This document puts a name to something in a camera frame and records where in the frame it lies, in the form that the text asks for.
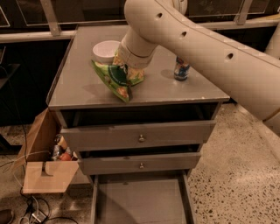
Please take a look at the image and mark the black cables on floor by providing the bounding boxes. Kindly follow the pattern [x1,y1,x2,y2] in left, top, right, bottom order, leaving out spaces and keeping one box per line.
[0,151,80,224]

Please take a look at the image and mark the green rice chip bag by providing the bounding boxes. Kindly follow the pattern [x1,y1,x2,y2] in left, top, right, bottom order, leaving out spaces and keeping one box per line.
[92,51,144,102]

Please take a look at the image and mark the red item in box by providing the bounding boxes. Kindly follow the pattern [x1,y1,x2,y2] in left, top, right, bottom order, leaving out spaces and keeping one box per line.
[59,153,72,161]

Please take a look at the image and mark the brown cardboard box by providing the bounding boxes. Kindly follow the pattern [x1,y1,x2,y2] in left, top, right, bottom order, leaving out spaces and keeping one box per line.
[12,108,78,194]

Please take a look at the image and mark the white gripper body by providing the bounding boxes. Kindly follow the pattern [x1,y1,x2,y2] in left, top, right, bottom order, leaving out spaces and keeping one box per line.
[118,29,158,69]

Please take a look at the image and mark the grey drawer cabinet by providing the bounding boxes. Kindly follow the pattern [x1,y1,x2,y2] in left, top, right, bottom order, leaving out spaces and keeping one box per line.
[46,24,233,224]

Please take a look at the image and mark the grey drawer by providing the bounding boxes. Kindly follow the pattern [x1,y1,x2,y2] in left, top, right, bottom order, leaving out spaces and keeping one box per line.
[79,152,201,175]
[90,171,197,224]
[61,120,216,151]

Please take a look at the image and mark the white ceramic bowl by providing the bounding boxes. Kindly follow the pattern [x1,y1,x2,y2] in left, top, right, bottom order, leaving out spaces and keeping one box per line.
[93,40,120,64]

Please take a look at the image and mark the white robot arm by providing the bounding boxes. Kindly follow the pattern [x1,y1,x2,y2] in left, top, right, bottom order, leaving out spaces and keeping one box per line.
[118,0,280,135]

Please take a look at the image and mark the grey bottom drawer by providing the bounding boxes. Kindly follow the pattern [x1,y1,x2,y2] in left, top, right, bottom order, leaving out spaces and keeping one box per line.
[90,171,197,224]

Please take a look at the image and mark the grey middle drawer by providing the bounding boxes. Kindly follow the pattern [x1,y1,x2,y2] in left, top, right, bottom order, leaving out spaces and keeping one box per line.
[79,152,201,175]

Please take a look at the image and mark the bottle in cardboard box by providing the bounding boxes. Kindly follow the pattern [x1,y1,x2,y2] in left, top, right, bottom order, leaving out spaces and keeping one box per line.
[55,135,67,150]

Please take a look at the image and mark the crushed blue energy drink can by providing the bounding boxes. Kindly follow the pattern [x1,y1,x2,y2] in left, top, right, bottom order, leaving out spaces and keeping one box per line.
[174,57,190,81]

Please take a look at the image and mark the grey top drawer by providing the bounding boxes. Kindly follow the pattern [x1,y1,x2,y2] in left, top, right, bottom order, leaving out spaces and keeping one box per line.
[61,120,216,151]

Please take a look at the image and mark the dark shoe on floor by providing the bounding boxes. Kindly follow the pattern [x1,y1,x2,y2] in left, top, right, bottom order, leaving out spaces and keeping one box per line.
[0,209,14,224]

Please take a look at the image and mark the metal window railing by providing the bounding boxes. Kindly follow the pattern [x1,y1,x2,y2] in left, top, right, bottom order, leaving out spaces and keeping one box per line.
[1,0,280,43]

